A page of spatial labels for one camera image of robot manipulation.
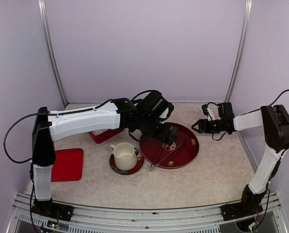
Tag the red chocolate box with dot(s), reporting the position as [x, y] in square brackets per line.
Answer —
[105, 135]

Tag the right aluminium frame post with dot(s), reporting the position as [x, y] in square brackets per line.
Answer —
[240, 49]

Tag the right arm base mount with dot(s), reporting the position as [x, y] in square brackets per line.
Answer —
[238, 210]

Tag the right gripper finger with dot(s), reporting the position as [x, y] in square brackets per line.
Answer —
[195, 124]
[195, 129]

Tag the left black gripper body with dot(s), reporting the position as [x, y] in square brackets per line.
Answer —
[160, 135]

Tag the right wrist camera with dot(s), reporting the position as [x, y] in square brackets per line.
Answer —
[207, 110]

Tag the left aluminium frame post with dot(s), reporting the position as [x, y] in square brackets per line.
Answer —
[51, 53]

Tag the aluminium frame post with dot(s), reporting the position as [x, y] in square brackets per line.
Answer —
[240, 49]
[51, 53]

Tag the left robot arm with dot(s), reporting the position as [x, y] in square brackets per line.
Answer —
[148, 115]

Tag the front aluminium rail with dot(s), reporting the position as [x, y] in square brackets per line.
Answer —
[85, 218]

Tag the red box lid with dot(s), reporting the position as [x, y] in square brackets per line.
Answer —
[68, 166]

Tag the cream ceramic mug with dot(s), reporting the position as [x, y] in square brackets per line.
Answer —
[124, 155]

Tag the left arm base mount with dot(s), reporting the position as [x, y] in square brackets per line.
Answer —
[53, 210]

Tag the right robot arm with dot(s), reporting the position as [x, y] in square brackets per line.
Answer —
[274, 119]

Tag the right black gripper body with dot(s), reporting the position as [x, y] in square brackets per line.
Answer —
[211, 128]

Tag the floral dark red saucer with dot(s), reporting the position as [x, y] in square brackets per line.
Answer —
[136, 168]

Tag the round dark red tray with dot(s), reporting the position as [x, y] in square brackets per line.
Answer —
[181, 152]

